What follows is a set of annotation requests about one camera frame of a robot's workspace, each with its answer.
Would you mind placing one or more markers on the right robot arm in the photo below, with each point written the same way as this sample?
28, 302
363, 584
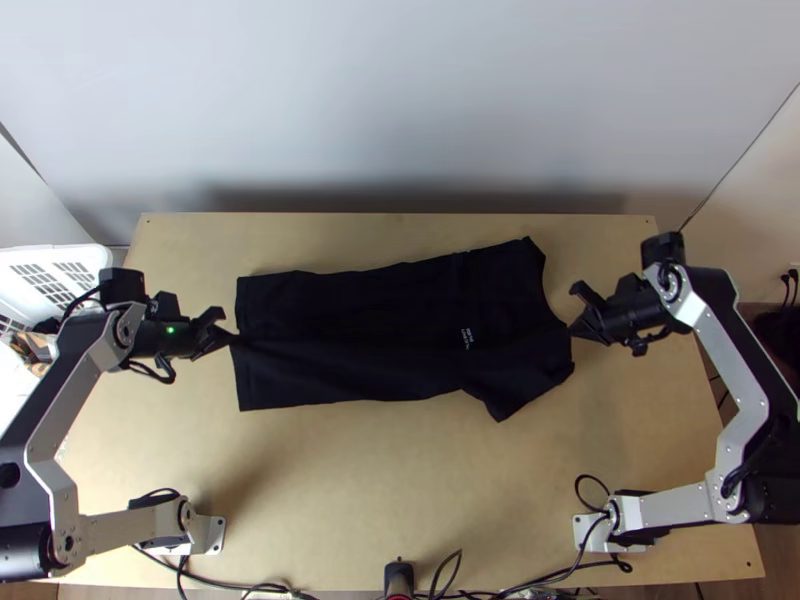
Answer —
744, 375

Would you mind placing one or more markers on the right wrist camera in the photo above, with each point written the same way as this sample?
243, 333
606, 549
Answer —
630, 286

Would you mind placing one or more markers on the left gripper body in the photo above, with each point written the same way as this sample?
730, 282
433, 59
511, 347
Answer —
197, 337

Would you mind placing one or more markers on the white laundry basket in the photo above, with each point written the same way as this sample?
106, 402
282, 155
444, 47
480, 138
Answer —
56, 275

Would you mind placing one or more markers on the black t-shirt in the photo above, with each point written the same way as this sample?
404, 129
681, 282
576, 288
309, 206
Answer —
387, 325

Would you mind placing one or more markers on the heap of clothes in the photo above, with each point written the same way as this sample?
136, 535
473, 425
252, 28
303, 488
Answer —
28, 347

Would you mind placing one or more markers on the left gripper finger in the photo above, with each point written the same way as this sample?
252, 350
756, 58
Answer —
214, 314
219, 340

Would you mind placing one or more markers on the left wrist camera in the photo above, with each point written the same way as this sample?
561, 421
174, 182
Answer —
169, 304

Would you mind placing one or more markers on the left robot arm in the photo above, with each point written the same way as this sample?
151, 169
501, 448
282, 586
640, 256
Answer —
62, 387

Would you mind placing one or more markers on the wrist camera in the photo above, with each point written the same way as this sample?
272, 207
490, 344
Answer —
169, 304
630, 286

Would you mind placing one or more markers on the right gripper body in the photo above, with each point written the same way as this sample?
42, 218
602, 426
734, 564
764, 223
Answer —
615, 312

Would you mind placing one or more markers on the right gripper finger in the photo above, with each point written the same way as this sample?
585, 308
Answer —
586, 296
589, 331

